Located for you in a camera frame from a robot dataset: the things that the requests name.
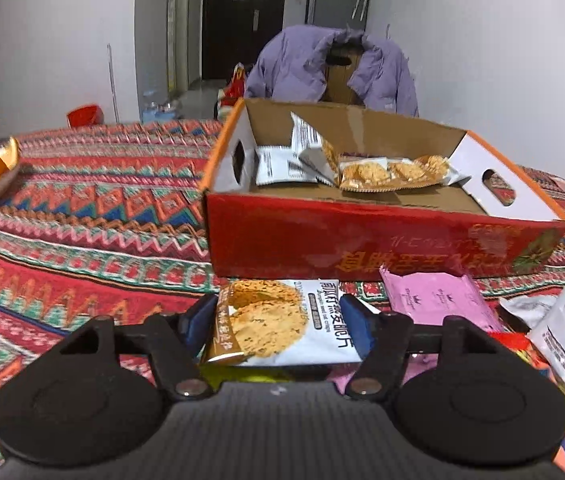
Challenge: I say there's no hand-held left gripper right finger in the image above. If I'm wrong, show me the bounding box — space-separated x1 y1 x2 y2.
340 294 505 401

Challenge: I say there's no purple jacket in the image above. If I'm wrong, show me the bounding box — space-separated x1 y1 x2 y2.
244 25 420 119

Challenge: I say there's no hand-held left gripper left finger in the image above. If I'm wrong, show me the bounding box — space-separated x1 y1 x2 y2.
57 294 220 401

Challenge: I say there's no brown wooden chair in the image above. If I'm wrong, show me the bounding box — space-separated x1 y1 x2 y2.
321 44 367 106

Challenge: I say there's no clear water jug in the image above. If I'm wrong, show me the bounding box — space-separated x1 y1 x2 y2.
141 89 184 124

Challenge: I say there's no red shopping bag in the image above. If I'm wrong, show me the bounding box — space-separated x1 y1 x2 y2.
217 62 248 121

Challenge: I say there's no patterned red tablecloth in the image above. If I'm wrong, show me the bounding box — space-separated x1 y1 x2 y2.
0 119 565 467

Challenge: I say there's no white interior door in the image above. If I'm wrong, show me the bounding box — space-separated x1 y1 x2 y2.
167 0 204 94

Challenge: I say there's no silver snack packet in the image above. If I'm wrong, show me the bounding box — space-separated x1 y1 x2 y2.
499 293 559 332

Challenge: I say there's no red cardboard box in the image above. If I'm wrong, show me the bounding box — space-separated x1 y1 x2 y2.
198 97 565 282

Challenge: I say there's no black entrance door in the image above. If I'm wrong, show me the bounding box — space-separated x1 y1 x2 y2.
201 0 289 81

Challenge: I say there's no pink snack packet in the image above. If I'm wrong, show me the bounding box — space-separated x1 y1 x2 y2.
379 265 504 334

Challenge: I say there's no red basin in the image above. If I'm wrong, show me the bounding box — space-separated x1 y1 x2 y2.
66 103 104 129

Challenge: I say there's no white brown cookie packet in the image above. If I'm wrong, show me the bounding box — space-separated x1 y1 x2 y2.
335 154 469 194
201 278 381 367

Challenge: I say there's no thin mop handle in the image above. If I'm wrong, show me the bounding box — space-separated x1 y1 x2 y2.
106 43 118 124

